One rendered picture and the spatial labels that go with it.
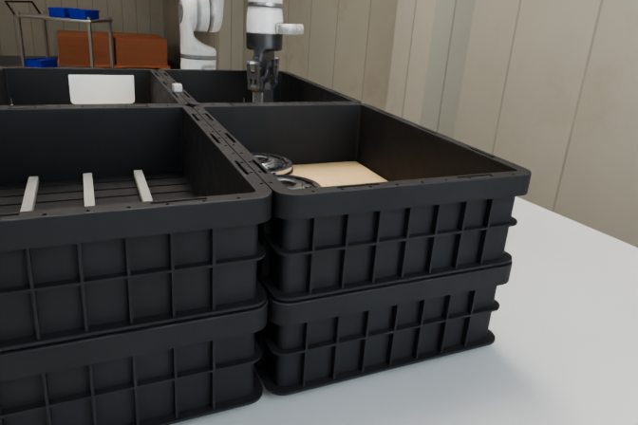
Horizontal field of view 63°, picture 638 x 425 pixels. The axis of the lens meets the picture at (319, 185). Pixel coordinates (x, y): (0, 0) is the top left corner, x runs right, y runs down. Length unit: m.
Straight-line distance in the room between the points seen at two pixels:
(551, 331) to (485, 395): 0.18
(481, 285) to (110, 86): 0.86
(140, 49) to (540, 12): 5.58
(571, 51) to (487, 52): 0.46
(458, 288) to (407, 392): 0.12
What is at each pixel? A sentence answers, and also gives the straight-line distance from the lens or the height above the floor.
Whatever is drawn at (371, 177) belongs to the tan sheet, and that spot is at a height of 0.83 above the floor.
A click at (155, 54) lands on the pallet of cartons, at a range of 7.35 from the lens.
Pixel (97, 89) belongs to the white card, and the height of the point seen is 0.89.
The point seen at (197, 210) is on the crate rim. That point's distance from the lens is 0.43.
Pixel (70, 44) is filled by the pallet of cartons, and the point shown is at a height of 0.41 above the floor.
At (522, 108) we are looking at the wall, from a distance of 2.66.
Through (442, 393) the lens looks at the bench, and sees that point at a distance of 0.62.
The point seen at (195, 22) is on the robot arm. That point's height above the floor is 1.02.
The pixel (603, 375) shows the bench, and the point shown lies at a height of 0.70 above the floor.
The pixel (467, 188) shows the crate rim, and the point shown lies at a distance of 0.55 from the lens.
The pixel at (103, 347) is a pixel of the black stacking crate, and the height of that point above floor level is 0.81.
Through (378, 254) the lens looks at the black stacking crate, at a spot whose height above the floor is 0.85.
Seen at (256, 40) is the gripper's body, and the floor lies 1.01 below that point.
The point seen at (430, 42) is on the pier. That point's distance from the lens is 2.74.
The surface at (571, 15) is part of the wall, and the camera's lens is 2.54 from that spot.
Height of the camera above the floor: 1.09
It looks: 19 degrees down
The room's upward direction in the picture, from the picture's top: 4 degrees clockwise
